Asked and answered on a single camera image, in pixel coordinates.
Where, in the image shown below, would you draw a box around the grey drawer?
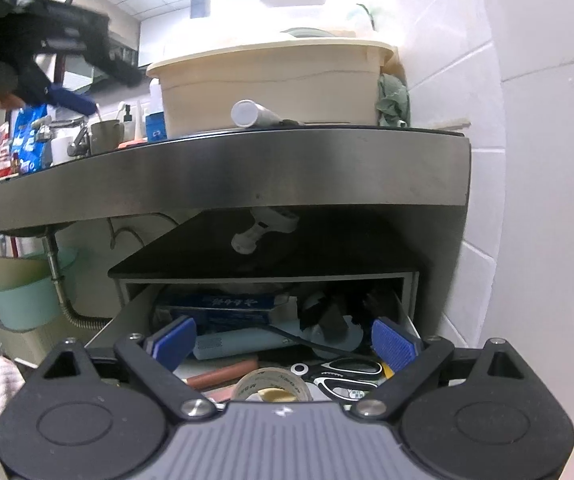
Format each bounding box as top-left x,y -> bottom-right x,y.
90,282 -> 419,401

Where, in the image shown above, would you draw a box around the white cream tube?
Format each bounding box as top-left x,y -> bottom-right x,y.
230,100 -> 282,128

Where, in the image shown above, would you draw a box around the blue box in drawer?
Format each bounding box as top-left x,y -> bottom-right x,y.
157,294 -> 298,324

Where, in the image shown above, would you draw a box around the black and white scissors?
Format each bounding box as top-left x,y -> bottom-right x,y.
290,358 -> 384,403

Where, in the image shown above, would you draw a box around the light blue tube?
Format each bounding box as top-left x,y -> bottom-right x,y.
192,328 -> 294,361

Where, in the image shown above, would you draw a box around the blue snack bag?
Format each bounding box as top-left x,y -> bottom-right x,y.
11,104 -> 48,174

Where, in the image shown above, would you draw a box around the olive green mug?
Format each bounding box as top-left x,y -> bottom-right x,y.
90,119 -> 124,155

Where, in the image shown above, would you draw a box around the white pipe fitting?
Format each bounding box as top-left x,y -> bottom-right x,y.
230,207 -> 299,255

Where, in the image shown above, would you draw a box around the mint green plastic basin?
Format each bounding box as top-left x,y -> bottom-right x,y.
0,252 -> 62,330

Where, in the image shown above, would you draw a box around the blue box on counter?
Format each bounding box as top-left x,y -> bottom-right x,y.
145,112 -> 168,142

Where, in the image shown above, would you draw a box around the stainless steel counter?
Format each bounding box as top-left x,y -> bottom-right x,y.
0,127 -> 471,233

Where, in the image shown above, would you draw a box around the green cloth rag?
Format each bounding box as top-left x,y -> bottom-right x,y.
376,74 -> 410,127

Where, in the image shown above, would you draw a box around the beige plastic dish rack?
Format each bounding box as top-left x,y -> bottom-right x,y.
147,37 -> 398,138

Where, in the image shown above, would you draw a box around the yellow handled tool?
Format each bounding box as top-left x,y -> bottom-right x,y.
381,362 -> 394,379

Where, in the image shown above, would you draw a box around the brown handled hair brush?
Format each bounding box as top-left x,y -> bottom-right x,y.
185,359 -> 259,391

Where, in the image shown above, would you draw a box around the flexible metal hose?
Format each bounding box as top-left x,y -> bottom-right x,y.
40,228 -> 118,330

